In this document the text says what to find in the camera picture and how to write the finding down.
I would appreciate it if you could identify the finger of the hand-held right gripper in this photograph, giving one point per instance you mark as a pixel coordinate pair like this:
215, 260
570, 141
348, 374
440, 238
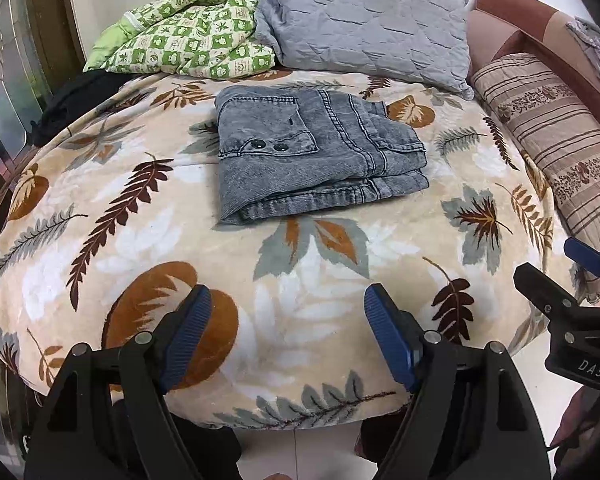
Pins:
582, 252
545, 295

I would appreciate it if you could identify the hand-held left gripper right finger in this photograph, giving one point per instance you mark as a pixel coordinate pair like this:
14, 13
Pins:
390, 340

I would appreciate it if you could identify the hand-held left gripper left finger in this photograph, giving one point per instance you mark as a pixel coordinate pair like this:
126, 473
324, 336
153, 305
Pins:
190, 340

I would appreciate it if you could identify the grey denim pants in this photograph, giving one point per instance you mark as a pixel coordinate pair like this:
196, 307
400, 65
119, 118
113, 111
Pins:
305, 160

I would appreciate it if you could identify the person's right forearm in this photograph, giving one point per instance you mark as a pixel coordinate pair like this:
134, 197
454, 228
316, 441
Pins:
580, 420

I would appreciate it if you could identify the leaf print blanket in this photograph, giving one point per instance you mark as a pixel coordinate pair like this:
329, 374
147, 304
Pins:
180, 240

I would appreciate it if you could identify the person's leg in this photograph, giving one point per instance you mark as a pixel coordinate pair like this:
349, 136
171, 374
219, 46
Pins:
215, 450

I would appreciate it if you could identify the striped bolster pillow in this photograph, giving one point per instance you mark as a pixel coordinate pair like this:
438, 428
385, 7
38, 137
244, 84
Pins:
555, 125

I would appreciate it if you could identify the grey cloth ornament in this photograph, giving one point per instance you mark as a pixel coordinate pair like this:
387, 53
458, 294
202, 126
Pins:
597, 45

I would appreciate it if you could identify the brown padded headboard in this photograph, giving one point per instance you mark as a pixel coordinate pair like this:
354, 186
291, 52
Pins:
520, 10

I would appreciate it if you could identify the black cloth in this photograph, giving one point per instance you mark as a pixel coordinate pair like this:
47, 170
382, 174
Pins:
75, 100

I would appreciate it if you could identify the green checkered quilt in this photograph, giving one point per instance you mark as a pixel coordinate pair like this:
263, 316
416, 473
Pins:
195, 35

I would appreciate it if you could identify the grey quilted pillow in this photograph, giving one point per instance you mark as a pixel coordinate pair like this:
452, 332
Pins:
370, 20

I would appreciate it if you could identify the patterned glass door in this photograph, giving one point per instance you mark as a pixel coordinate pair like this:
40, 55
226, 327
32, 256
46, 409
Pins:
10, 60

